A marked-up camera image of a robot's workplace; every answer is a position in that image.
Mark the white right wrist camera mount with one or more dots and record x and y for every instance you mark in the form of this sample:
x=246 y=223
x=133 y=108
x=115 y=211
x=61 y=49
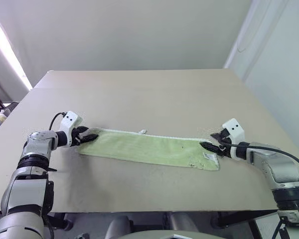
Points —
x=235 y=129

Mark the light green towel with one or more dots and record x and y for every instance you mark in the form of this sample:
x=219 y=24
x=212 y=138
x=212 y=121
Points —
x=149 y=152

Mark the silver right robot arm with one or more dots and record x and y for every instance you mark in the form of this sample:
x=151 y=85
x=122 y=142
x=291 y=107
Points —
x=279 y=171

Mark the cream plush item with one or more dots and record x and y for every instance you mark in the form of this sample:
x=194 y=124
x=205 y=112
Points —
x=2 y=115

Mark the grey rounded shape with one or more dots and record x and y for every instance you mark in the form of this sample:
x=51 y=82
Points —
x=118 y=226

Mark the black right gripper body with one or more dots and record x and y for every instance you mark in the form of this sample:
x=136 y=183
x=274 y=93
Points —
x=225 y=145

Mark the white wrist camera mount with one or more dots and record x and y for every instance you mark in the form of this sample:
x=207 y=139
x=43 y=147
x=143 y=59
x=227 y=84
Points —
x=235 y=129
x=70 y=122

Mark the silver robot torso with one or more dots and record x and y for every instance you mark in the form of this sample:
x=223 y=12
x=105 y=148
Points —
x=174 y=235

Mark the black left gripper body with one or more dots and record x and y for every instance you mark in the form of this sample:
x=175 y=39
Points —
x=75 y=137

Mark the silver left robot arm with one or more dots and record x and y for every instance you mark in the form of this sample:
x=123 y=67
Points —
x=30 y=174

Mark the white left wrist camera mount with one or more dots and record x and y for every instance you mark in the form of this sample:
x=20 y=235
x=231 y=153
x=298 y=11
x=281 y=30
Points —
x=70 y=122

